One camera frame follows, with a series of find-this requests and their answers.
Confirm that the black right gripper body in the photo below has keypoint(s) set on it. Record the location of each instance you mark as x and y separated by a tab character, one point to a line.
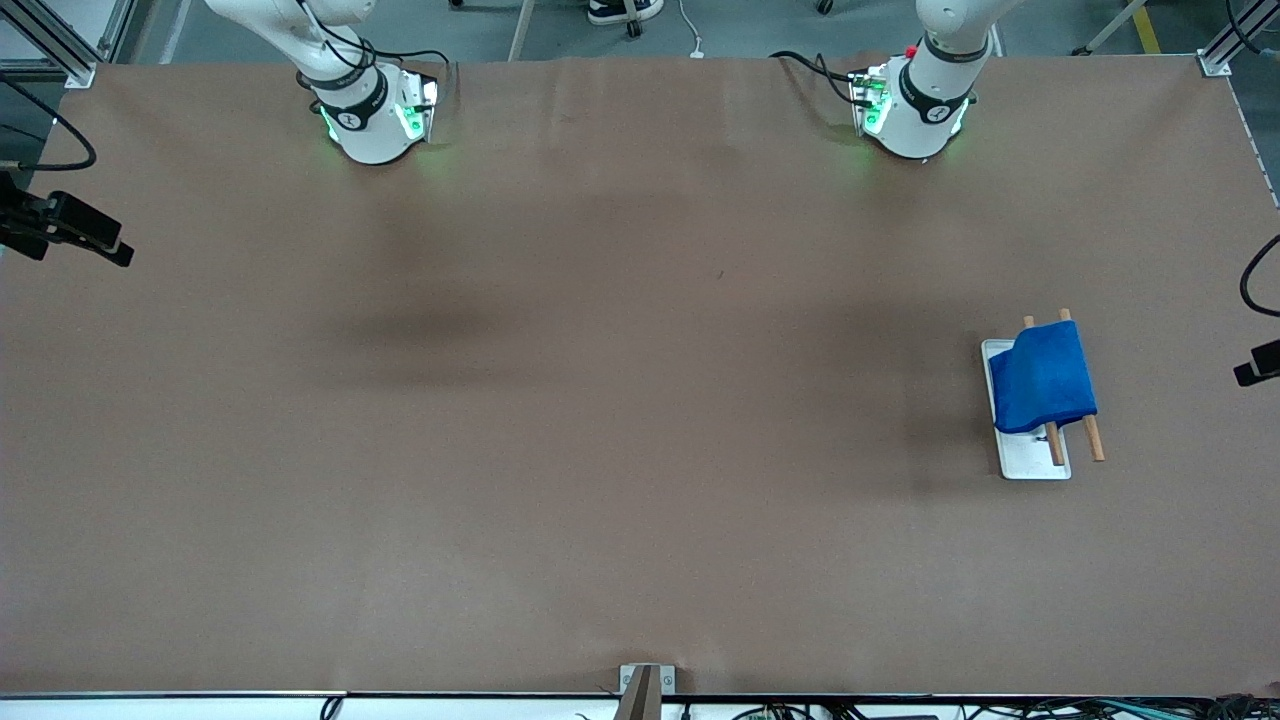
22	219

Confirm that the blue microfibre towel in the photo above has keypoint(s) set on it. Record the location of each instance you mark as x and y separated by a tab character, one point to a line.
1045	375

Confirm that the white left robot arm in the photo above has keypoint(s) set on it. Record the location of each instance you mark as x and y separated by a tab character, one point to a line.
925	110

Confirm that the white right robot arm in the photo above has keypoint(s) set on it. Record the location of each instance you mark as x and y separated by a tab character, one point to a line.
370	110

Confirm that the white towel rack wooden bars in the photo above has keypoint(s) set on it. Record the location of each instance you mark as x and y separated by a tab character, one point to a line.
1030	455

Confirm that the dark shoe white sole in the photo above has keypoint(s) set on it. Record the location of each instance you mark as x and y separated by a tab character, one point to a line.
625	10

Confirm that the aluminium frame profile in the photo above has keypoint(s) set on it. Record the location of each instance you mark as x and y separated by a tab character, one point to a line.
1215	65
70	70

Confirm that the metal table edge bracket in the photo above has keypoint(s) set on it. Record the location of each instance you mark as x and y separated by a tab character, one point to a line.
645	690

